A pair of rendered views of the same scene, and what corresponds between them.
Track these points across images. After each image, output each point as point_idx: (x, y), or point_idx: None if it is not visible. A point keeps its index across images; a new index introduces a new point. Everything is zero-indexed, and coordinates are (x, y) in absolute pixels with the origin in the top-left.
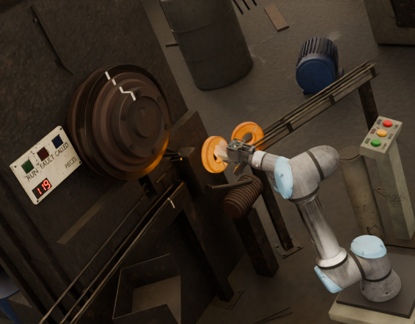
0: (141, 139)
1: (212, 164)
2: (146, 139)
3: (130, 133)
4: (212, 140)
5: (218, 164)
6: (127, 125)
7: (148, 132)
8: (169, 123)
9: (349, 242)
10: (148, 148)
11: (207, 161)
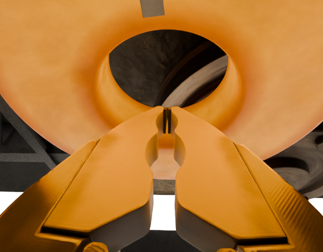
0: (310, 161)
1: (301, 84)
2: (300, 156)
3: (315, 176)
4: (170, 179)
5: (236, 27)
6: (305, 185)
7: (293, 174)
8: (171, 95)
9: None
10: None
11: (309, 131)
